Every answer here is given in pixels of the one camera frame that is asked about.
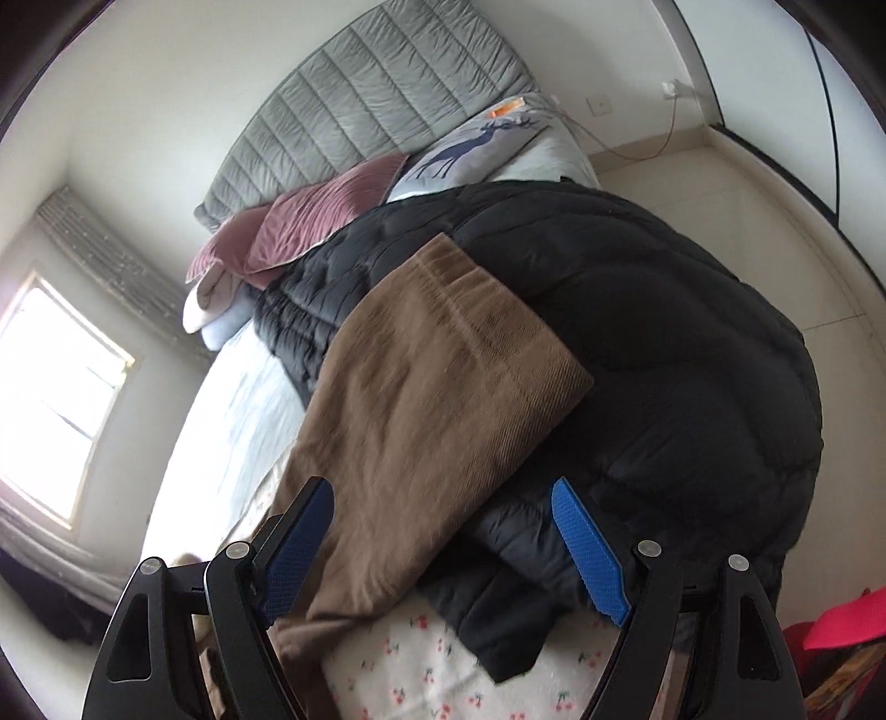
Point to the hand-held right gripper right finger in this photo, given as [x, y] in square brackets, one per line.
[592, 550]

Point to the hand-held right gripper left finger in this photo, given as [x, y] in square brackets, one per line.
[297, 547]

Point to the black puffer jacket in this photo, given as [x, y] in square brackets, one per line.
[657, 332]

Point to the bed with cherry print sheet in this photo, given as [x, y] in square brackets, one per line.
[415, 664]

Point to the grey patterned curtain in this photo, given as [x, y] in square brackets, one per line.
[124, 270]
[62, 554]

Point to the cream pillow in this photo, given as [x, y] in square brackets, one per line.
[204, 304]

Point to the red plastic chair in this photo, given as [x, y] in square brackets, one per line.
[851, 619]

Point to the window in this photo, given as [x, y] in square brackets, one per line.
[55, 401]

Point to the pink velvet pillow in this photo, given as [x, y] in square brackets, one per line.
[225, 246]
[318, 208]

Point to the deer print pillow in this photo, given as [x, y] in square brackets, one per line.
[484, 149]

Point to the orange packet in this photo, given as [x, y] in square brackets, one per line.
[507, 108]

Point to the grey padded headboard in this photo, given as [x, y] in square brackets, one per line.
[367, 90]

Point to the white wall socket with plug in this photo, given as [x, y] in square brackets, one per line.
[670, 90]

